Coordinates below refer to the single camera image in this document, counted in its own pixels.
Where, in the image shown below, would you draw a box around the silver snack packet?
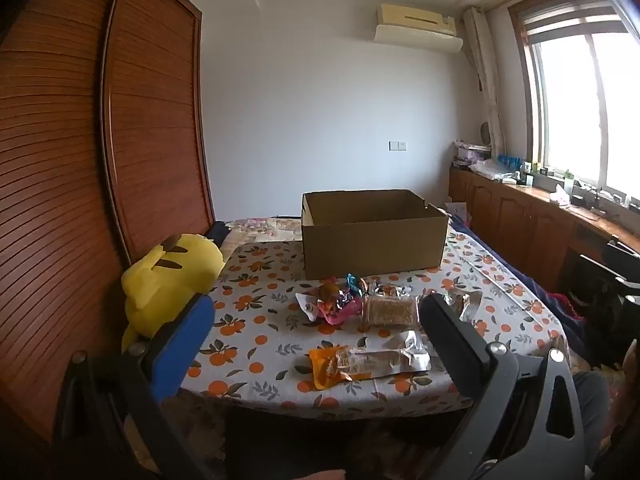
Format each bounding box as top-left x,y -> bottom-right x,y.
442,289 -> 484,322

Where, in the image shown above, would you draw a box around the stack of small boxes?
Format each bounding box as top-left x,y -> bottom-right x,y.
452,141 -> 493,168

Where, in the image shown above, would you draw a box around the orange fruit print bedsheet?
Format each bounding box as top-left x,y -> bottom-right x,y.
170,230 -> 566,421

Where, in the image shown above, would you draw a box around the brown slatted wooden wardrobe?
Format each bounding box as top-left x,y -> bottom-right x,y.
0,0 -> 217,441

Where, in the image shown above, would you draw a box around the long wooden cabinet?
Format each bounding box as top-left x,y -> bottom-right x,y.
448,167 -> 640,291

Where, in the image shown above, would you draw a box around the white snack packet red print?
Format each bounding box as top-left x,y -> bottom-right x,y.
295,292 -> 326,324

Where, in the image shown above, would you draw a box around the yellow plush toy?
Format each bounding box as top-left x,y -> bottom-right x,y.
121,233 -> 225,353

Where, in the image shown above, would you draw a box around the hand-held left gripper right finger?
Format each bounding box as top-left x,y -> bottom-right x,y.
419,292 -> 586,480

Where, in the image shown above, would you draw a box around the wooden framed window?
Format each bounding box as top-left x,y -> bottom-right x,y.
507,0 -> 640,201

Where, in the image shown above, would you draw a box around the orange and silver cake packet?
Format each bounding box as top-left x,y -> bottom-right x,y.
308,331 -> 432,391

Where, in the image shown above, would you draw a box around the red cloth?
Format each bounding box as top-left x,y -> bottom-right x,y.
550,290 -> 587,322

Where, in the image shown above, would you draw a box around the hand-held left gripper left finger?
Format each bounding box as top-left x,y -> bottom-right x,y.
52,294 -> 216,480

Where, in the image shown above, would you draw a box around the dark blue blanket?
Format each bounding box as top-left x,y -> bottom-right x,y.
447,212 -> 593,361

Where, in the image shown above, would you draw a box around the navy pillow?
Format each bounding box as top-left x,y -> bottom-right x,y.
205,221 -> 232,247

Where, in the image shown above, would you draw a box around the pale patterned curtain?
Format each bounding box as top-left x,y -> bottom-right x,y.
462,6 -> 506,156

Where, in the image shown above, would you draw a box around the pink snack packet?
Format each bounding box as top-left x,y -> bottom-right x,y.
320,299 -> 364,326

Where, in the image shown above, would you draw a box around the person's grey trousers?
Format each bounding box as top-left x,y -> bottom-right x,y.
570,370 -> 612,466

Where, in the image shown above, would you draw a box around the brown cardboard box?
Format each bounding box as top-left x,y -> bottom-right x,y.
301,189 -> 449,281

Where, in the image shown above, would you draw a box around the floral quilt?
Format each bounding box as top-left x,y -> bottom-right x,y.
220,216 -> 306,257

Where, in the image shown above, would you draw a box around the brown cake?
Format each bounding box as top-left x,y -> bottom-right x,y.
362,295 -> 421,331

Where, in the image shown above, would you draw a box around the white plastic bag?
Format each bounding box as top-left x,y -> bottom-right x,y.
470,157 -> 520,182

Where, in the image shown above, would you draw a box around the wall air conditioner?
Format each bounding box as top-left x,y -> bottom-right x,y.
374,3 -> 462,53

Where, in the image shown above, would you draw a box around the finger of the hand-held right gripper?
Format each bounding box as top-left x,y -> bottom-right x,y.
606,239 -> 640,263
577,254 -> 640,291

